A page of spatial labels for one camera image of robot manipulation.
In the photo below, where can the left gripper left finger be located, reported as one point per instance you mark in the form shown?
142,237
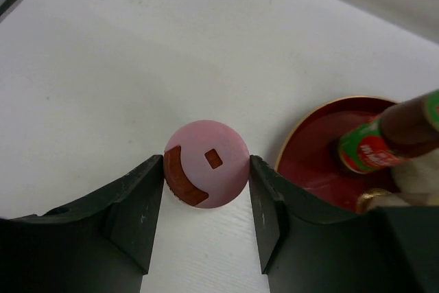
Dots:
101,242

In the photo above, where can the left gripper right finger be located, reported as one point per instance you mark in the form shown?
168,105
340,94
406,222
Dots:
308,245

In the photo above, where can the chili sauce bottle green label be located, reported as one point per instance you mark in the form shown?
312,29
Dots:
401,132

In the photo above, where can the pink cap shaker jar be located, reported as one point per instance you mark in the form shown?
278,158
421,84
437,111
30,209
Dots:
206,164

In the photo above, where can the red round tray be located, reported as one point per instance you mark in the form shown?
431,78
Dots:
308,157

